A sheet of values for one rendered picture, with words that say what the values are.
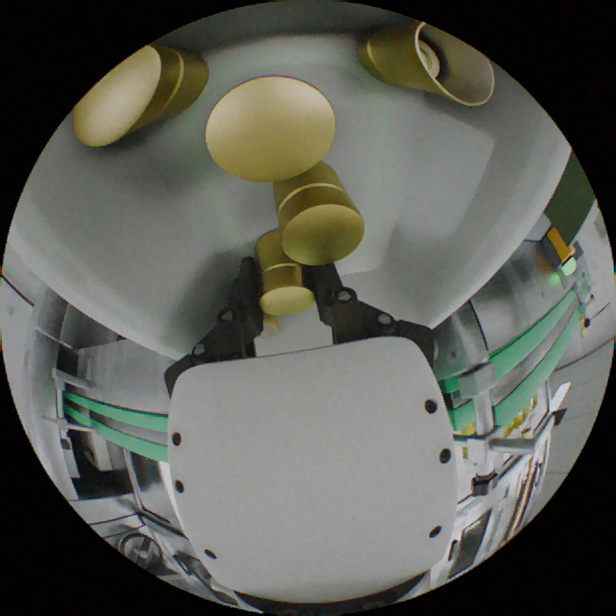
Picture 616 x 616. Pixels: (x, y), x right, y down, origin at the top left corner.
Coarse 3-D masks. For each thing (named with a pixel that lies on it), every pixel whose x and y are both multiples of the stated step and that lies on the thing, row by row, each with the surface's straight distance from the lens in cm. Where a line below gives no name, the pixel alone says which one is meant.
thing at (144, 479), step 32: (544, 384) 101; (544, 416) 104; (544, 448) 117; (128, 480) 90; (160, 480) 71; (512, 480) 91; (160, 512) 84; (480, 512) 87; (512, 512) 117; (160, 544) 104; (480, 544) 112; (192, 576) 118; (448, 576) 122
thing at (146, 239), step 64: (320, 0) 8; (256, 64) 10; (320, 64) 10; (64, 128) 9; (192, 128) 10; (384, 128) 11; (448, 128) 11; (512, 128) 9; (64, 192) 8; (128, 192) 10; (192, 192) 12; (256, 192) 11; (384, 192) 13; (448, 192) 11; (512, 192) 9; (64, 256) 8; (128, 256) 9; (192, 256) 13; (384, 256) 18; (448, 256) 12; (128, 320) 9; (192, 320) 12
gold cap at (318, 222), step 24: (312, 168) 9; (288, 192) 8; (312, 192) 7; (336, 192) 8; (288, 216) 7; (312, 216) 7; (336, 216) 7; (360, 216) 8; (288, 240) 8; (312, 240) 8; (336, 240) 8; (360, 240) 8; (312, 264) 9
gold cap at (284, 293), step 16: (272, 240) 12; (256, 256) 13; (272, 256) 11; (288, 256) 11; (256, 272) 12; (272, 272) 11; (288, 272) 10; (304, 272) 11; (272, 288) 10; (288, 288) 10; (304, 288) 10; (272, 304) 11; (288, 304) 11; (304, 304) 12
